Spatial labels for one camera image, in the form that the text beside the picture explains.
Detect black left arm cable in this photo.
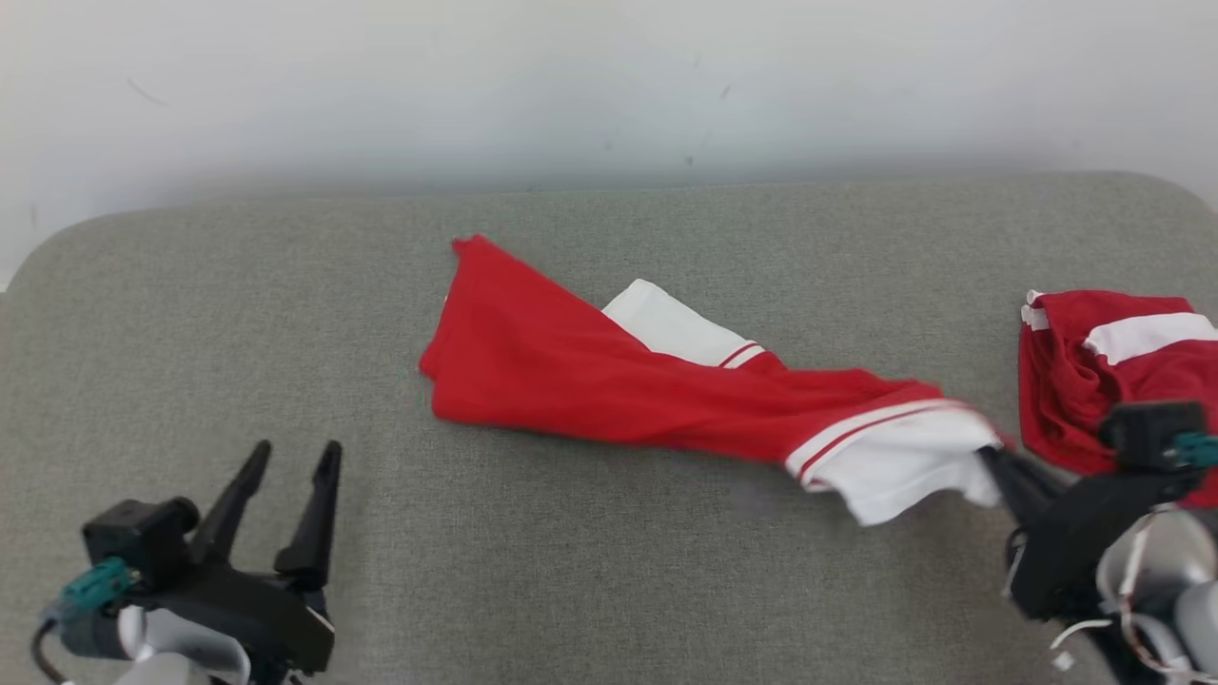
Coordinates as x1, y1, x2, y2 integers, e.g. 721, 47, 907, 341
31, 618, 69, 685

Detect teal left camera connector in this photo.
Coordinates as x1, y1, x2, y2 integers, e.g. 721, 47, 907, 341
61, 557, 135, 616

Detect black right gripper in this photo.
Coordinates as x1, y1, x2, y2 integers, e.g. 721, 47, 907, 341
977, 446, 1210, 620

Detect grey fabric sofa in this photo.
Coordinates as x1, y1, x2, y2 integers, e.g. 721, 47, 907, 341
0, 171, 1218, 685

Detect red shirt with white sleeves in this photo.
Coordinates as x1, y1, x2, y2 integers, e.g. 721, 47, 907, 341
419, 234, 1006, 527

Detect teal camera connector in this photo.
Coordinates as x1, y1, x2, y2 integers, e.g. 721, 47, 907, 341
1174, 432, 1218, 470
61, 557, 135, 616

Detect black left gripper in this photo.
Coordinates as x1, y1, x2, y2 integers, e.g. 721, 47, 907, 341
123, 439, 344, 685

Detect teal right camera connector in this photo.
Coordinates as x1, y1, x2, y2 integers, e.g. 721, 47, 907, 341
1174, 432, 1218, 470

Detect red shorts with white stripe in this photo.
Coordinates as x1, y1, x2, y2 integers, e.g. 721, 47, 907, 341
1017, 289, 1218, 507

